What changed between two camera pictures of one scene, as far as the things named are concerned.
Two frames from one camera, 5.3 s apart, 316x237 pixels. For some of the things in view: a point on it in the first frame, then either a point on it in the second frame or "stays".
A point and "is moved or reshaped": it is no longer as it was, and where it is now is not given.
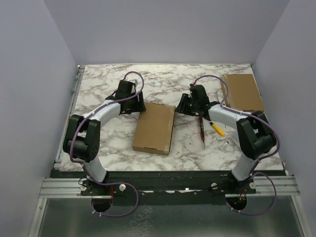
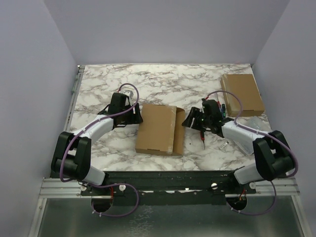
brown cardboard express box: (154, 128) is moved or reshaped
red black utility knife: (202, 130) stays
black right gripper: (185, 104) → (195, 118)
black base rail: (169, 187) stays
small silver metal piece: (223, 145) stays
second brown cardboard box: (244, 93) stays
